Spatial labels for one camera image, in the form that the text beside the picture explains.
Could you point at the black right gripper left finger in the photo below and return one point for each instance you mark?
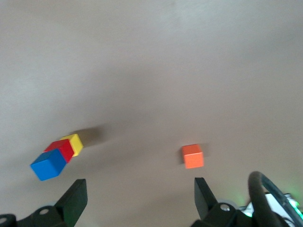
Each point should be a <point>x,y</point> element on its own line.
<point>71,205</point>

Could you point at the red wooden block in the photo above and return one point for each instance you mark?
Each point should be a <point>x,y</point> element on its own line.
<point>62,149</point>

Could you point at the orange wooden block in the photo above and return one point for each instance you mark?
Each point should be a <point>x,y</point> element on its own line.
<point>193,157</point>

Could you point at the blue wooden block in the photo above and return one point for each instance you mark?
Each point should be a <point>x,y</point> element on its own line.
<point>47,165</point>

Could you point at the yellow wooden block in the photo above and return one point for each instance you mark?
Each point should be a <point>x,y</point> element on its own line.
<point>75,143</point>

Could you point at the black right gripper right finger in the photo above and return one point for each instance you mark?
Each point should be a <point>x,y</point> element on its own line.
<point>208,210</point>

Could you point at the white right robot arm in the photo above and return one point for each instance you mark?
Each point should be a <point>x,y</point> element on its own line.
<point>272,205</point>

